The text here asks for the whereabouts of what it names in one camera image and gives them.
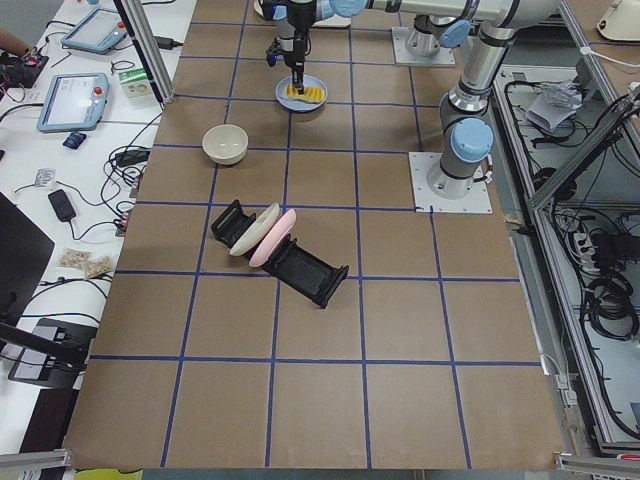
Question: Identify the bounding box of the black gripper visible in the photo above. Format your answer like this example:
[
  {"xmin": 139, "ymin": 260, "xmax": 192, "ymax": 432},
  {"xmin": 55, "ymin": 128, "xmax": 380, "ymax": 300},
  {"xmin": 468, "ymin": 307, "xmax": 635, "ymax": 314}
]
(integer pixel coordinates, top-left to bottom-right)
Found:
[{"xmin": 266, "ymin": 14, "xmax": 313, "ymax": 93}]

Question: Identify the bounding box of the sliced yellow bread loaf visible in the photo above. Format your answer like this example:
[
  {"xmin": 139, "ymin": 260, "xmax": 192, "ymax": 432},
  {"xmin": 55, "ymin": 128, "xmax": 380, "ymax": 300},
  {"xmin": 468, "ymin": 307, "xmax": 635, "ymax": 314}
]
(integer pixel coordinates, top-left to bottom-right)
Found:
[{"xmin": 285, "ymin": 84, "xmax": 326, "ymax": 104}]

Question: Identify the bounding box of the blue plate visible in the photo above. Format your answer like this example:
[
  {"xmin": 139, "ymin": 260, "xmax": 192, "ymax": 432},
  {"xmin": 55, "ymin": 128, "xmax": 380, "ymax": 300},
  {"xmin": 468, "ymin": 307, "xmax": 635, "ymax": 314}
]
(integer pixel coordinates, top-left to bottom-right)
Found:
[{"xmin": 275, "ymin": 75, "xmax": 328, "ymax": 113}]

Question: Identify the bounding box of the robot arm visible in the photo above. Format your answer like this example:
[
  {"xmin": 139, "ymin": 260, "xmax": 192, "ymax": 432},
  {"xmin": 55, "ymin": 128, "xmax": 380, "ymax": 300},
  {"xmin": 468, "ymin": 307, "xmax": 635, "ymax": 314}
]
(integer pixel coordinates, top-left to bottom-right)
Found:
[
  {"xmin": 366, "ymin": 1, "xmax": 559, "ymax": 199},
  {"xmin": 258, "ymin": 0, "xmax": 367, "ymax": 103}
]

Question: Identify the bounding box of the pink plate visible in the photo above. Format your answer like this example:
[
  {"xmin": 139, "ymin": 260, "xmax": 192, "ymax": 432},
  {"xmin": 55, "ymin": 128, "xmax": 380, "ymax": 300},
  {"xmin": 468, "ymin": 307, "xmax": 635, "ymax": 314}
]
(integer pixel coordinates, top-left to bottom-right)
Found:
[{"xmin": 249, "ymin": 209, "xmax": 297, "ymax": 268}]

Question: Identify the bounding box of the cream plate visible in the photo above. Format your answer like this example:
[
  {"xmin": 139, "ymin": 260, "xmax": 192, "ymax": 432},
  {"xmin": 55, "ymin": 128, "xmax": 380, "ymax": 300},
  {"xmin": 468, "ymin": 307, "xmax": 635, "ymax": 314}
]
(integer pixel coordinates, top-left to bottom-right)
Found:
[{"xmin": 230, "ymin": 203, "xmax": 280, "ymax": 257}]

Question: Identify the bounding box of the white bowl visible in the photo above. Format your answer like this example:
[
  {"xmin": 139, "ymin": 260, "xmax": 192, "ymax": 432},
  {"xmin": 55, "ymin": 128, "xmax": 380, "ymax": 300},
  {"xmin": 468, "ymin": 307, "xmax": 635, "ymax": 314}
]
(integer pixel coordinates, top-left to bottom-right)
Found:
[{"xmin": 202, "ymin": 124, "xmax": 249, "ymax": 166}]

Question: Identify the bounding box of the green white box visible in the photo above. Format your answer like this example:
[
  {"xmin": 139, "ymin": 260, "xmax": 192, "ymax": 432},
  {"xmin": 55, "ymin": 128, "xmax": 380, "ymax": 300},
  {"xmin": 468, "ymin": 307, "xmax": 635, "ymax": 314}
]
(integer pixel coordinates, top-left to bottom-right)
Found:
[{"xmin": 118, "ymin": 68, "xmax": 153, "ymax": 99}]

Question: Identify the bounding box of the teach pendant tablet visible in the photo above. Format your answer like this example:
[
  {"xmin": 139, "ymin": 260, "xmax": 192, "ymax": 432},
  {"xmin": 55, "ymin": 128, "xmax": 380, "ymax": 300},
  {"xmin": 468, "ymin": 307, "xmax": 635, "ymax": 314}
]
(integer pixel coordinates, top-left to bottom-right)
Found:
[
  {"xmin": 37, "ymin": 72, "xmax": 110, "ymax": 133},
  {"xmin": 61, "ymin": 8, "xmax": 127, "ymax": 54}
]

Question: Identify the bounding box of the black dish rack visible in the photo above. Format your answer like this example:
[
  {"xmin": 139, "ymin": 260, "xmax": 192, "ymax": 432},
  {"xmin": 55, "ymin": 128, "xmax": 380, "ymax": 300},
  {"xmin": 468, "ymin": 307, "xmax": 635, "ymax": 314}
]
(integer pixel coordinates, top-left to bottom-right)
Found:
[{"xmin": 211, "ymin": 200, "xmax": 349, "ymax": 308}]

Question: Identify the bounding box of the black power adapter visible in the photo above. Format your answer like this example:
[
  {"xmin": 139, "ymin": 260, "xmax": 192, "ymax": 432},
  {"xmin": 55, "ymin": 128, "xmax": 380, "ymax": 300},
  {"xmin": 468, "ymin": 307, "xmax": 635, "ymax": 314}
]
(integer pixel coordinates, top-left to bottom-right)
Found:
[{"xmin": 48, "ymin": 189, "xmax": 76, "ymax": 222}]

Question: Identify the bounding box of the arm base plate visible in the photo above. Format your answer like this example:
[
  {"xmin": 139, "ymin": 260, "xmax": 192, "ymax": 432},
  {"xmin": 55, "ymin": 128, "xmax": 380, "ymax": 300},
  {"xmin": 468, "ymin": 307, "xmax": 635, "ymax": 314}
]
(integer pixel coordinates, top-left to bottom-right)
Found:
[
  {"xmin": 408, "ymin": 152, "xmax": 492, "ymax": 214},
  {"xmin": 391, "ymin": 27, "xmax": 456, "ymax": 68}
]

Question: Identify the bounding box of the aluminium frame post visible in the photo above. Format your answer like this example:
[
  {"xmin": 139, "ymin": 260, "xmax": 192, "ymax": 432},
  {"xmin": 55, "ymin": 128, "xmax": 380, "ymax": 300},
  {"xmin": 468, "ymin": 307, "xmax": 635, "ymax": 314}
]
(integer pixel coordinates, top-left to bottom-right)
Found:
[{"xmin": 113, "ymin": 0, "xmax": 175, "ymax": 105}]

